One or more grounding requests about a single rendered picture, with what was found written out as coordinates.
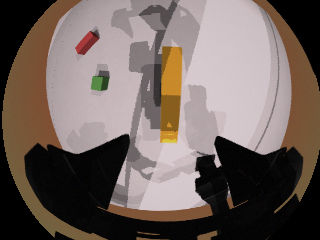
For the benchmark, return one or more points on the red rectangular bar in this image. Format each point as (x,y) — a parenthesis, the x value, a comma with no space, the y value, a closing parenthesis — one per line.
(86,43)

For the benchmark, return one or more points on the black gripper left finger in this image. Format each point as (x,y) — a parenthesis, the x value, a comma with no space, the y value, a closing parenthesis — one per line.
(97,170)

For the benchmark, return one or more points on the green cube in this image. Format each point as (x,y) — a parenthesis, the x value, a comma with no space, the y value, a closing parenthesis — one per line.
(99,83)

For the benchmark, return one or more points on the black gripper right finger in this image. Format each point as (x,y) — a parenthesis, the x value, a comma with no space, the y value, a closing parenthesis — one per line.
(242,168)

